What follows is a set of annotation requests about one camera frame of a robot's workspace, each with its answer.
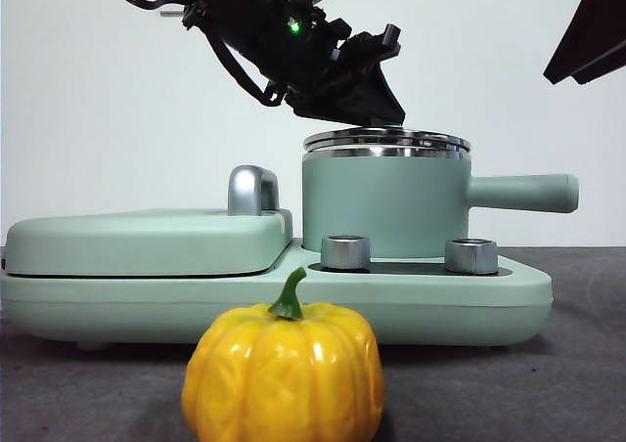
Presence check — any silver control knob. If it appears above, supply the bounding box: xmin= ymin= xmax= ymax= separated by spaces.
xmin=443 ymin=239 xmax=500 ymax=274
xmin=320 ymin=235 xmax=372 ymax=271

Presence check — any mint green breakfast machine base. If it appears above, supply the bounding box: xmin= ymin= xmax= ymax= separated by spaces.
xmin=0 ymin=239 xmax=555 ymax=353

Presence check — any mint green pot with handle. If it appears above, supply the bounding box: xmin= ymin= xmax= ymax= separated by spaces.
xmin=300 ymin=147 xmax=580 ymax=262

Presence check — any yellow toy pumpkin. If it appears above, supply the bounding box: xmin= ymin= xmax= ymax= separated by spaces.
xmin=181 ymin=267 xmax=388 ymax=442

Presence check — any mint green hinged griddle cover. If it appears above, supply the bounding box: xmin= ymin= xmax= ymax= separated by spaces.
xmin=4 ymin=208 xmax=295 ymax=278

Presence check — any silver griddle cover handle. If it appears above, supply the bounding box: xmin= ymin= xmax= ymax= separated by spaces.
xmin=226 ymin=165 xmax=282 ymax=217

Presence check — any glass lid with green knob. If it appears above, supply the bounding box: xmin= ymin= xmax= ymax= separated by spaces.
xmin=302 ymin=121 xmax=472 ymax=155

